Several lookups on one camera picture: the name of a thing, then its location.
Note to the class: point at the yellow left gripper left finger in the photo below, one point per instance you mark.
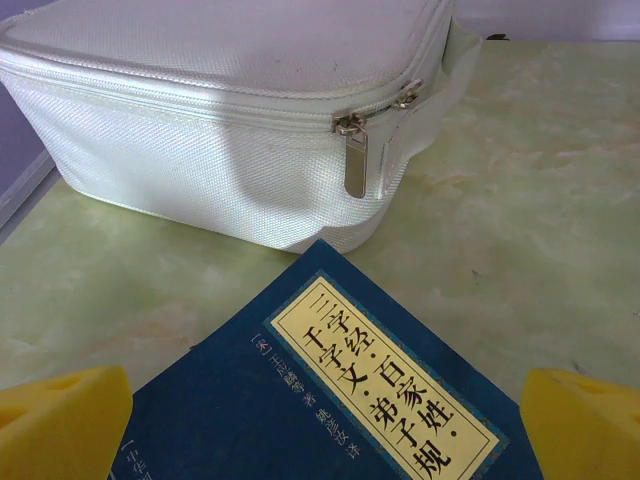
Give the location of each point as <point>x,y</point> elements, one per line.
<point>60,430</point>

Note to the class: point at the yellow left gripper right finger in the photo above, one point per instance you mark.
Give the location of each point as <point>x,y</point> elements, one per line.
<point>585,430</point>

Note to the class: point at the white fabric zip case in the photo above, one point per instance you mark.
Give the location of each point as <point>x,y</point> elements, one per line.
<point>200,125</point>

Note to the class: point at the aluminium side rail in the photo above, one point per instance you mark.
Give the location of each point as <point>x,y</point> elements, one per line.
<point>20,192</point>

